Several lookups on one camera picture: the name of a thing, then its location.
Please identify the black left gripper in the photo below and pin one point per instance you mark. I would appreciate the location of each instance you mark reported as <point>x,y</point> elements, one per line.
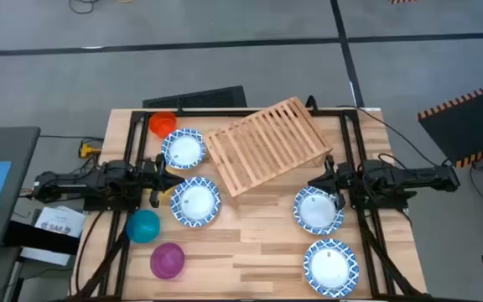
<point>153,178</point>

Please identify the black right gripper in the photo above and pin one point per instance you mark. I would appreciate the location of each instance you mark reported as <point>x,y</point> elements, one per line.
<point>339,178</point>

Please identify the blue patterned white bowl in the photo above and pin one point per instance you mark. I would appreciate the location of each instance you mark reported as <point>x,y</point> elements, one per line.
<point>317,211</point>
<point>195,202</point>
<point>183,149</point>
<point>330,268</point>

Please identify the teal plastic bowl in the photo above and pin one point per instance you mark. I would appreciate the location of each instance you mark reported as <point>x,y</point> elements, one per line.
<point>143,226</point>

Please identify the orange plastic bowl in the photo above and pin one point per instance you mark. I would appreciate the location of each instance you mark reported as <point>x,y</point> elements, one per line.
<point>162,123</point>

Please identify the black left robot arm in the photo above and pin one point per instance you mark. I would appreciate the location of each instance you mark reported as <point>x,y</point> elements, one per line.
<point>111,180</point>

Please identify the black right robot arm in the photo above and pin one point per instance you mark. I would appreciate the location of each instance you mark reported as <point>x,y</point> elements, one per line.
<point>413,176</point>

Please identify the slatted wooden shelf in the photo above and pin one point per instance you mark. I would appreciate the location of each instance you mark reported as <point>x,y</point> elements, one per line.
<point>266,144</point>

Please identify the purple plastic bowl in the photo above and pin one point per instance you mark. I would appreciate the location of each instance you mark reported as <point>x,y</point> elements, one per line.
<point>167,261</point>

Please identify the black ribbed floor mat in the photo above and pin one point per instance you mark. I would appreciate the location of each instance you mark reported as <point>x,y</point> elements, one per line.
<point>195,98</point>

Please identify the yellow power plug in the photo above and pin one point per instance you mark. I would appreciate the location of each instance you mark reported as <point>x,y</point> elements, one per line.
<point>87,150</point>

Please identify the white printed paper sheet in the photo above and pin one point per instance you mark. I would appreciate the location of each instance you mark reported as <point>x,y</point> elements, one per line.
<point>63,220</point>

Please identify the grey side desk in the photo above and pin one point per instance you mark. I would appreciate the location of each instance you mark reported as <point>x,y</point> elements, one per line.
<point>19,147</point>

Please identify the black platform with striped edge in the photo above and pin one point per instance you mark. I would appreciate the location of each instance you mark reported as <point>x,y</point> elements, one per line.
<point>468,121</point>

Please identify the black metal table frame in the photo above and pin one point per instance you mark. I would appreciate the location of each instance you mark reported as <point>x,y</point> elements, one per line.
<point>199,112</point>

